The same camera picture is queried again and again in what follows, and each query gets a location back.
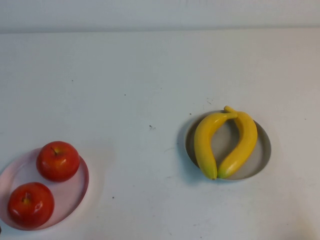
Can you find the strongly curved yellow banana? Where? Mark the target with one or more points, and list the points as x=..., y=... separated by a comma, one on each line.
x=203, y=150

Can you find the long yellow banana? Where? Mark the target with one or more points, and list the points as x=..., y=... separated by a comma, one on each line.
x=243, y=142

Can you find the red apple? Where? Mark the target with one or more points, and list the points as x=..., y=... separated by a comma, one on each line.
x=58, y=162
x=31, y=207

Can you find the grey-blue round plate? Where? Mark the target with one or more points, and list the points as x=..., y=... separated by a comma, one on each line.
x=262, y=150

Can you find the pink round plate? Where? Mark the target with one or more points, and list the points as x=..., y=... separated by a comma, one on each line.
x=67, y=192

